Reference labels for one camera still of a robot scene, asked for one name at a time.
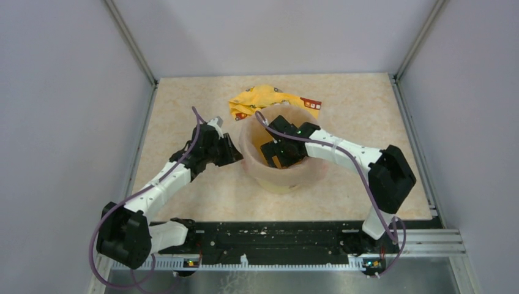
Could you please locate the grey cable duct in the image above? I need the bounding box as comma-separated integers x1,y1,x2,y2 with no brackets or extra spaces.
111,255,366,273

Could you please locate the right aluminium frame post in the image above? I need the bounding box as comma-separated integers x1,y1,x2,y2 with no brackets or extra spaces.
393,0,450,83

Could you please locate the yellow trash bin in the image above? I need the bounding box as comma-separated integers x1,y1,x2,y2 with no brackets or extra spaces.
240,105,327,195

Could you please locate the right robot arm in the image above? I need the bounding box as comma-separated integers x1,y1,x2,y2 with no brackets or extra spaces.
255,111,417,252

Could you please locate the yellow printed wrapper bag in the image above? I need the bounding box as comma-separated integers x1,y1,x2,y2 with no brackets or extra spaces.
228,85,322,121

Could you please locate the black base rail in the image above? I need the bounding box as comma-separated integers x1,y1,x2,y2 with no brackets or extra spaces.
158,220,400,266

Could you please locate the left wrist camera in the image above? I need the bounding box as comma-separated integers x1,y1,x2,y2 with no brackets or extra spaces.
207,116,223,138

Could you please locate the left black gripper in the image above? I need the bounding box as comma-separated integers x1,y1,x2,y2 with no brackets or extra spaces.
204,132,244,167

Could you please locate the translucent pink plastic bag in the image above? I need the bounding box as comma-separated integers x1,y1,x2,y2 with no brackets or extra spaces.
239,104,329,188

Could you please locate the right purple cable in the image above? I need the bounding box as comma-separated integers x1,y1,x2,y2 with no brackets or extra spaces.
254,110,408,277

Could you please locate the aluminium frame post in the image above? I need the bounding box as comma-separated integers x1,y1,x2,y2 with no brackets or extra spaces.
102,0,158,89
393,0,450,83

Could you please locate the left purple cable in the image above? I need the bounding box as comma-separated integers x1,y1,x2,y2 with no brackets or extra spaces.
88,106,207,294

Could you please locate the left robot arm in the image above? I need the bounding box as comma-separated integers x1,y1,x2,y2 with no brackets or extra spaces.
95,116,243,270

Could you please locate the purple cable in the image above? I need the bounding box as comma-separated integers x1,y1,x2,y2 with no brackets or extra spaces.
88,106,207,294
254,110,408,277

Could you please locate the left aluminium frame post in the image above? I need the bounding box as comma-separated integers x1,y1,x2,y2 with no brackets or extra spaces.
102,0,158,89

